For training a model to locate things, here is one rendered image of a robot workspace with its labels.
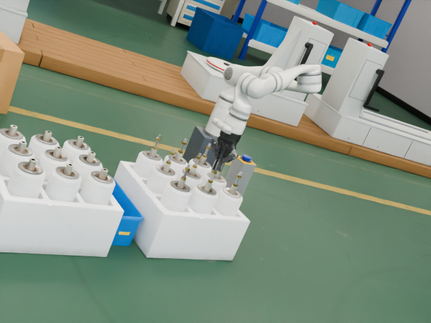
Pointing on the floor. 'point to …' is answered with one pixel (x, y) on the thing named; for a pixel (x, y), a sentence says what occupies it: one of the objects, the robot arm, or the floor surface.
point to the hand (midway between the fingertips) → (217, 165)
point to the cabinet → (185, 19)
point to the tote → (215, 33)
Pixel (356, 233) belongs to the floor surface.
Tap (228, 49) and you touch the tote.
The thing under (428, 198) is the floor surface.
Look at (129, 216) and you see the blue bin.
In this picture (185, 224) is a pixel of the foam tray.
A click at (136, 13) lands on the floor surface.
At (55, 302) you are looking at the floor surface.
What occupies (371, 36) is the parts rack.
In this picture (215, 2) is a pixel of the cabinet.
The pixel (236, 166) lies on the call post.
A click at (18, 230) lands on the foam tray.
